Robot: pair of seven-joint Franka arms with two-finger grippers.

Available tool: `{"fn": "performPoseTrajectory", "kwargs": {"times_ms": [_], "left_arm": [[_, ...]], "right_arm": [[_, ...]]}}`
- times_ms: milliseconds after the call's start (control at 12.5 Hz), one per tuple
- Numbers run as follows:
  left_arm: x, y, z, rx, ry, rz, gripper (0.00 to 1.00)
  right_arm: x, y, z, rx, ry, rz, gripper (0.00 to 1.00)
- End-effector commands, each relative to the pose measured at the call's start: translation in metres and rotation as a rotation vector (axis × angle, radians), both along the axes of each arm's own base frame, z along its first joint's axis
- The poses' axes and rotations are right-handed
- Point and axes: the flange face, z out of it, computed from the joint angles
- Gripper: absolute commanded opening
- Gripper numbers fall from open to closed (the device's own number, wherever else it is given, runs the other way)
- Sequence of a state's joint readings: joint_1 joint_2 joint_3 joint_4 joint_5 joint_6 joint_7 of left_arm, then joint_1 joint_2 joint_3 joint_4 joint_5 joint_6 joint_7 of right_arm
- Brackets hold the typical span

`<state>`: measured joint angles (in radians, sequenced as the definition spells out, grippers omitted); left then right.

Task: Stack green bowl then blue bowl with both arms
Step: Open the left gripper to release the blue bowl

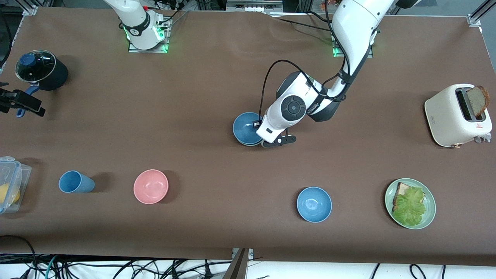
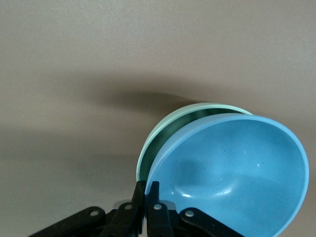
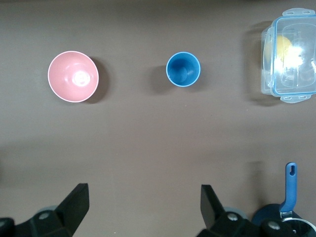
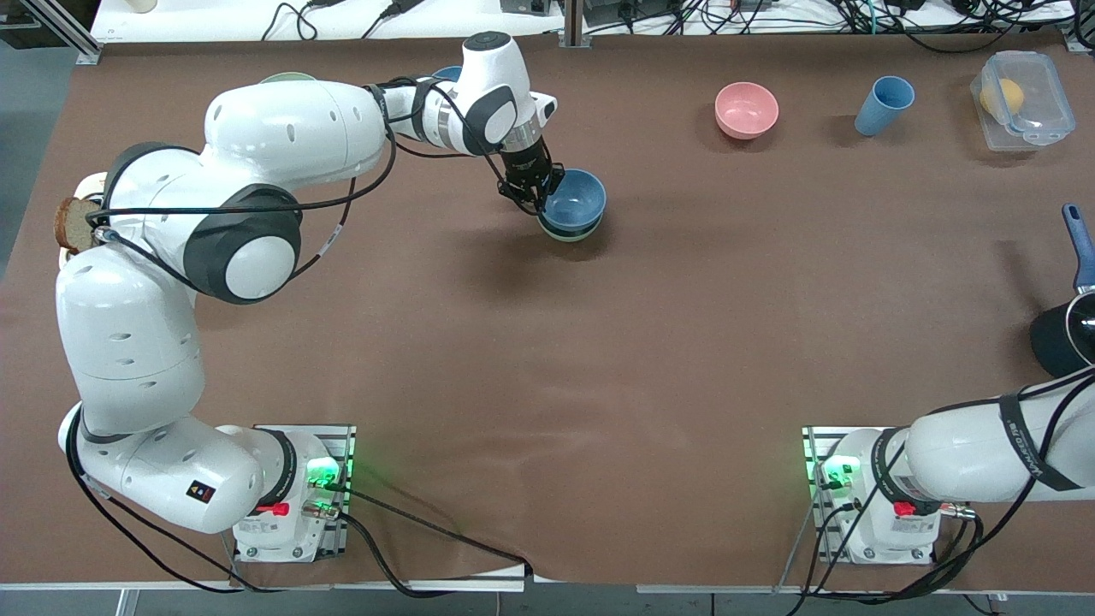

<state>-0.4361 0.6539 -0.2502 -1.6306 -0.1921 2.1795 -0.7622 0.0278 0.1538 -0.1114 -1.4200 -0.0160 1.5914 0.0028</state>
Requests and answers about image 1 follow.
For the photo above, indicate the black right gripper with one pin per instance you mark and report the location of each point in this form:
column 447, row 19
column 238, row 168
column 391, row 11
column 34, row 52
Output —
column 11, row 99

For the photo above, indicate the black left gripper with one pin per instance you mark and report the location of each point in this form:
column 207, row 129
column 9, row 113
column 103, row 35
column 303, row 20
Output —
column 255, row 126

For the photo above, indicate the blue bowl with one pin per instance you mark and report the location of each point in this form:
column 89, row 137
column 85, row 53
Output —
column 314, row 204
column 245, row 127

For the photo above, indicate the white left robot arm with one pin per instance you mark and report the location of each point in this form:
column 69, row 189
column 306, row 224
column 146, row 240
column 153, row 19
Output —
column 356, row 27

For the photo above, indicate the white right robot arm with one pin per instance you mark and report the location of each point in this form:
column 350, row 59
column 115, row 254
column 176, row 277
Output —
column 135, row 19

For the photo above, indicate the pink bowl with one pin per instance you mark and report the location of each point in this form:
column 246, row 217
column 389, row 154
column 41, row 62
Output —
column 150, row 186

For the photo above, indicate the glass lid with blue knob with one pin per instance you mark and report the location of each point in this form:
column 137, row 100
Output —
column 38, row 68

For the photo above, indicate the clear plastic food container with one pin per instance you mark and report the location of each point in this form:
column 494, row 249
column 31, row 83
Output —
column 21, row 182

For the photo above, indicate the blue plastic cup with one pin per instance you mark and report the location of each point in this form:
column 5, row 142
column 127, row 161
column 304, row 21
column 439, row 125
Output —
column 77, row 183

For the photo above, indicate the yellow lemon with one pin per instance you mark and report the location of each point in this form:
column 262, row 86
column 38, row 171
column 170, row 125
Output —
column 7, row 195

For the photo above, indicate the toast slice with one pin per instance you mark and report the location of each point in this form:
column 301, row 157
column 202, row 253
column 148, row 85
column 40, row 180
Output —
column 403, row 189

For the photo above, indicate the green lettuce leaf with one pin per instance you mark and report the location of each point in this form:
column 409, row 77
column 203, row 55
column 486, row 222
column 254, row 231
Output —
column 410, row 207

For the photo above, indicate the cream white toaster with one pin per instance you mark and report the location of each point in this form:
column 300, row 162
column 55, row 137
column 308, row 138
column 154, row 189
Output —
column 445, row 112

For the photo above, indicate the light green plate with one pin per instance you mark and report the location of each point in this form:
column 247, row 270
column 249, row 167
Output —
column 429, row 209

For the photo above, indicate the brown bread slice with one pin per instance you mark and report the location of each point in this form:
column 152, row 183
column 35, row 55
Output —
column 477, row 100

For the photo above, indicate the aluminium corner bracket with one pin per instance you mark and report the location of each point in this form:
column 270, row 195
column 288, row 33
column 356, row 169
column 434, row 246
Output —
column 476, row 17
column 30, row 10

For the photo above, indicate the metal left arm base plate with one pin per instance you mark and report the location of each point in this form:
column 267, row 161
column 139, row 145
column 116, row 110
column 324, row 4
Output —
column 370, row 54

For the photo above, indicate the aluminium frame profile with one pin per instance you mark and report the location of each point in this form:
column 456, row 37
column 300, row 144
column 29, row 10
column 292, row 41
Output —
column 240, row 267

